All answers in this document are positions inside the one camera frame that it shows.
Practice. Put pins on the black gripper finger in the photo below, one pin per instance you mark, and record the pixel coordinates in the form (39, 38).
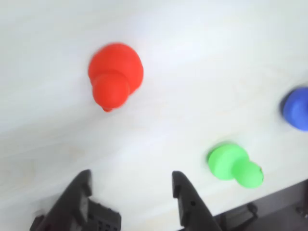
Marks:
(192, 211)
(67, 207)

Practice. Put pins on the red pawn-shaped toy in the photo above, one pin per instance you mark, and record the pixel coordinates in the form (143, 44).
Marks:
(115, 72)

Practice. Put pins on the green rubber duck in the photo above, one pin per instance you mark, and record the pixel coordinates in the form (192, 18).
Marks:
(228, 161)

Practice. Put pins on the blue rubber duck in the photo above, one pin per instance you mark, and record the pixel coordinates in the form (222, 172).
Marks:
(297, 110)

